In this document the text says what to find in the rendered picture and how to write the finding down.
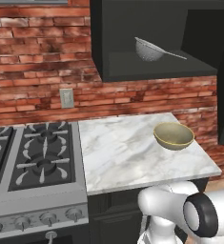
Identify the grey gas hob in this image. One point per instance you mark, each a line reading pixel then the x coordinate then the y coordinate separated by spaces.
pixel 34 165

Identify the silver mesh tea strainer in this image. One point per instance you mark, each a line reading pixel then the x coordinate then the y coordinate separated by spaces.
pixel 148 50

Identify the beige bowl with yellow rim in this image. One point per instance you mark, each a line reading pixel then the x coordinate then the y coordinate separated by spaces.
pixel 173 136

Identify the dark open wall cabinet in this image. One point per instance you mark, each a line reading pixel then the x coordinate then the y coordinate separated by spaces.
pixel 142 68

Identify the dark base cabinet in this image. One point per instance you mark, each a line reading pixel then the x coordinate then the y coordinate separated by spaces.
pixel 116 216

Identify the grey wall socket plate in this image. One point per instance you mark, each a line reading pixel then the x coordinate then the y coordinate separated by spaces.
pixel 66 98

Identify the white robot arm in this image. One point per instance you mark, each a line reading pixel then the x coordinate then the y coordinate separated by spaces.
pixel 167 203

